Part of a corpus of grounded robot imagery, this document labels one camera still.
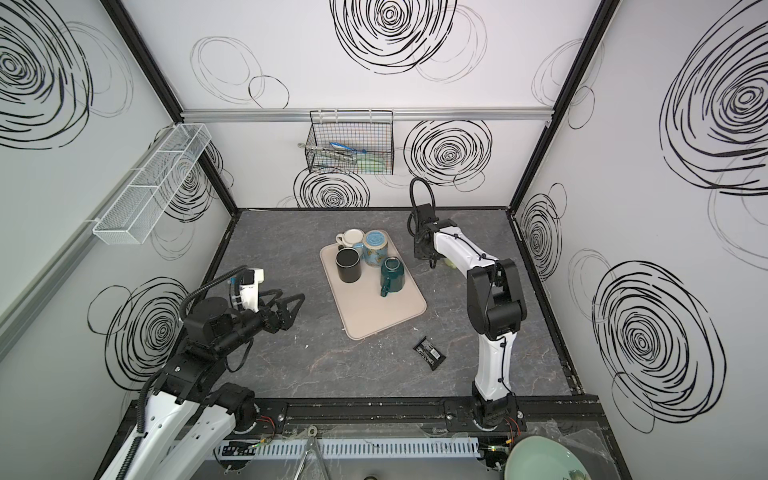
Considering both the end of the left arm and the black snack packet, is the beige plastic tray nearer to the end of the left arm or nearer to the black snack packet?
the black snack packet

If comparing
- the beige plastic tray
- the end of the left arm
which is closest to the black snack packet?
the beige plastic tray

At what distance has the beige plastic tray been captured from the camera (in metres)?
0.91
